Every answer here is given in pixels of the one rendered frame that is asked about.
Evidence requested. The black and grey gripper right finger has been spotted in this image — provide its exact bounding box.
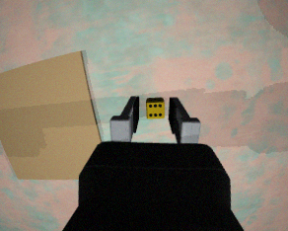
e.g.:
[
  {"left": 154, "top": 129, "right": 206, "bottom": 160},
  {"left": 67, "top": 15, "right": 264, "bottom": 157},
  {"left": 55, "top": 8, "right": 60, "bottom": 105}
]
[{"left": 169, "top": 97, "right": 201, "bottom": 143}]

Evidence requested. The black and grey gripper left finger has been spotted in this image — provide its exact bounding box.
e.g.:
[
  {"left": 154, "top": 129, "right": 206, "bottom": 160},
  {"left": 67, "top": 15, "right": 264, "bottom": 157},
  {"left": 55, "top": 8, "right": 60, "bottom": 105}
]
[{"left": 109, "top": 96, "right": 139, "bottom": 142}]

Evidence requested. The tan flat mat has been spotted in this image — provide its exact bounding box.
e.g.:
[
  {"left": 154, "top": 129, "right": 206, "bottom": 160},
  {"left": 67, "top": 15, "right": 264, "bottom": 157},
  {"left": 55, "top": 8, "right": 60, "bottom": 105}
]
[{"left": 0, "top": 51, "right": 102, "bottom": 180}]

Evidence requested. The yellow die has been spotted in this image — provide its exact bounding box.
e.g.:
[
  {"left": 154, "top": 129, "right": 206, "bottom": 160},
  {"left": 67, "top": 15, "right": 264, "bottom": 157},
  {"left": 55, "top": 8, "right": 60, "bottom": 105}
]
[{"left": 146, "top": 98, "right": 165, "bottom": 119}]

